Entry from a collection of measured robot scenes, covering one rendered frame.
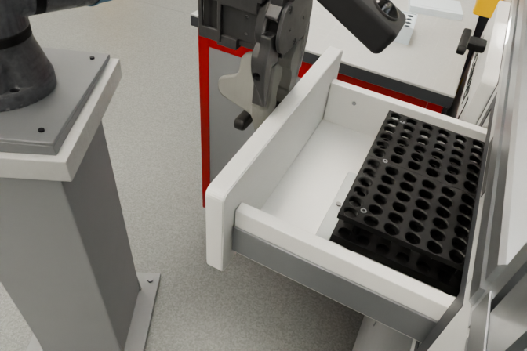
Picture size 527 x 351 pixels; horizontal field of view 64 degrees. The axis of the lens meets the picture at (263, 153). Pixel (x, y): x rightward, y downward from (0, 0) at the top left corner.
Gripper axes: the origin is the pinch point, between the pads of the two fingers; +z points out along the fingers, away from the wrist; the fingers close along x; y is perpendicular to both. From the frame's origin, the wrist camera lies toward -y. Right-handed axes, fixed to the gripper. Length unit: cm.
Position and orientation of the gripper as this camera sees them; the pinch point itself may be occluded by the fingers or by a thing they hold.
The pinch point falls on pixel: (275, 116)
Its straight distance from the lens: 45.2
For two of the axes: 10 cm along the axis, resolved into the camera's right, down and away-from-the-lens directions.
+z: -0.8, 7.4, 6.7
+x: -4.5, 5.7, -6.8
